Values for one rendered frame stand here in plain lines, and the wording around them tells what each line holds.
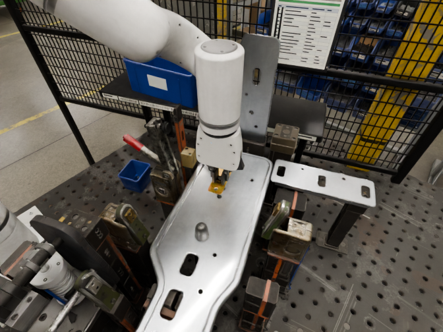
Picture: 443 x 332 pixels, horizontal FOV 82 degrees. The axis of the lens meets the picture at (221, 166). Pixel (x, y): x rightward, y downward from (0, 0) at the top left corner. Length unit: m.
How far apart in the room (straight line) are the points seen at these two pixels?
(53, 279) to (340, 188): 0.71
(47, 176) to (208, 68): 2.22
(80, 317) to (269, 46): 0.76
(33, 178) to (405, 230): 2.50
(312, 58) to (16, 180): 2.36
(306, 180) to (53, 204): 1.00
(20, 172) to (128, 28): 2.39
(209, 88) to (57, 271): 0.43
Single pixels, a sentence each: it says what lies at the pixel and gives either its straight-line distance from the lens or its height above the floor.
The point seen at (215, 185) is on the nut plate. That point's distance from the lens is 0.65.
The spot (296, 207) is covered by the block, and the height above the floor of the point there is 0.98.
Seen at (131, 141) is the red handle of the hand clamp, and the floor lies 1.14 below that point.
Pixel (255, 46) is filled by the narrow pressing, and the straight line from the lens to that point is 0.74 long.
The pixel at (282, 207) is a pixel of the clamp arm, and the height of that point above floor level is 1.12.
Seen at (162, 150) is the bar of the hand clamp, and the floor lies 1.15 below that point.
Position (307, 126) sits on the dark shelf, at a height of 1.03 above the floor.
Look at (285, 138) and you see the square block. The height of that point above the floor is 1.06.
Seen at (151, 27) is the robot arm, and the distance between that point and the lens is 0.41.
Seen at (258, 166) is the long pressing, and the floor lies 1.00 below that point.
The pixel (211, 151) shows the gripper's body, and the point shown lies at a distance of 0.56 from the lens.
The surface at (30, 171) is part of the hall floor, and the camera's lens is 2.67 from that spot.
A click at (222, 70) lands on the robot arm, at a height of 1.38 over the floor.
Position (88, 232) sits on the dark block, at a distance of 0.58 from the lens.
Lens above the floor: 1.57
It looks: 46 degrees down
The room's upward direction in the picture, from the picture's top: straight up
